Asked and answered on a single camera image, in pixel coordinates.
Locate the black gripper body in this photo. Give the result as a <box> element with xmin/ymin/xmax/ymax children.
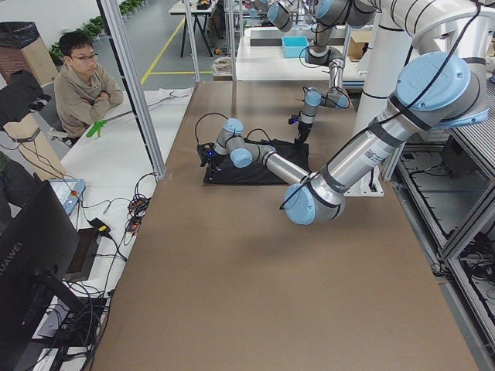
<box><xmin>295</xmin><ymin>122</ymin><xmax>312</xmax><ymax>145</ymax></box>
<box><xmin>200</xmin><ymin>152</ymin><xmax>225</xmax><ymax>174</ymax></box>

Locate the black printed t-shirt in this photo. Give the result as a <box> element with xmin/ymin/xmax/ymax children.
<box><xmin>203</xmin><ymin>139</ymin><xmax>310</xmax><ymax>186</ymax></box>

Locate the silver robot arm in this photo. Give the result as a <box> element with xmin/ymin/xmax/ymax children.
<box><xmin>197</xmin><ymin>1</ymin><xmax>494</xmax><ymax>225</ymax></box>
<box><xmin>289</xmin><ymin>1</ymin><xmax>376</xmax><ymax>146</ymax></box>

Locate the blue plastic bin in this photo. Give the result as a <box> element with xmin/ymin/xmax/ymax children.
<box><xmin>282</xmin><ymin>36</ymin><xmax>309</xmax><ymax>59</ymax></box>

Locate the white pillar with base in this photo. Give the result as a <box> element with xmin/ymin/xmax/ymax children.
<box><xmin>343</xmin><ymin>7</ymin><xmax>492</xmax><ymax>199</ymax></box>

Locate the green plastic tool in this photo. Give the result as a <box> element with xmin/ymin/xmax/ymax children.
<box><xmin>86</xmin><ymin>120</ymin><xmax>108</xmax><ymax>138</ymax></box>

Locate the teach pendant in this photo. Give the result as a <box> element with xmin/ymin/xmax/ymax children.
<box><xmin>49</xmin><ymin>179</ymin><xmax>86</xmax><ymax>215</ymax></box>

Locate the seated person in hoodie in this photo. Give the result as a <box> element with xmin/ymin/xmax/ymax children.
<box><xmin>53</xmin><ymin>31</ymin><xmax>124</xmax><ymax>144</ymax></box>

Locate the black computer monitor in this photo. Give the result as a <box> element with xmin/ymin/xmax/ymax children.
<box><xmin>1</xmin><ymin>181</ymin><xmax>84</xmax><ymax>370</ymax></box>

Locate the aluminium cage frame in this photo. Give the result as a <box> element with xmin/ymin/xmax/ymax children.
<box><xmin>97</xmin><ymin>0</ymin><xmax>166</xmax><ymax>181</ymax></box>

